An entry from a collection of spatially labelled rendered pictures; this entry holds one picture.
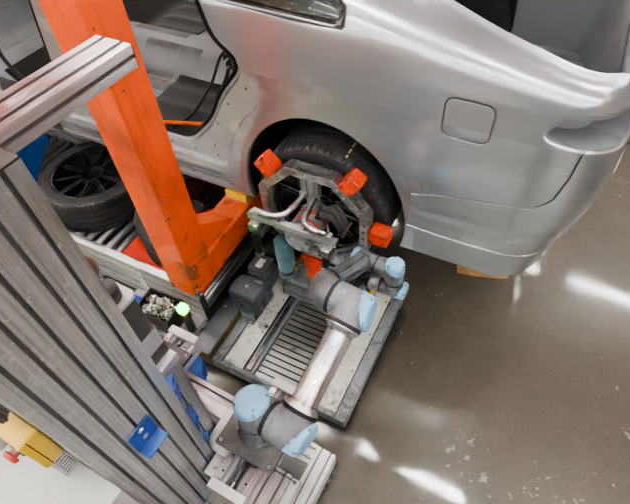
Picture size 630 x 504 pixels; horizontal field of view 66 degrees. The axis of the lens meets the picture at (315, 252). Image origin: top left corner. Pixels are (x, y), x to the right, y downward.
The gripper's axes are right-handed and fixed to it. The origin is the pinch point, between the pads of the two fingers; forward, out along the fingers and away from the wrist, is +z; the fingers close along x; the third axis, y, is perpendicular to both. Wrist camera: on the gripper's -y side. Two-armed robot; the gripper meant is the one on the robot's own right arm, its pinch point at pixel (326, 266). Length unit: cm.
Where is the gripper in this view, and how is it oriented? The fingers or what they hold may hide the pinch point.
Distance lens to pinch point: 205.3
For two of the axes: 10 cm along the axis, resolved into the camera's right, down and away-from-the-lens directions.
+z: -8.9, -3.2, 3.2
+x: -4.5, 7.0, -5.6
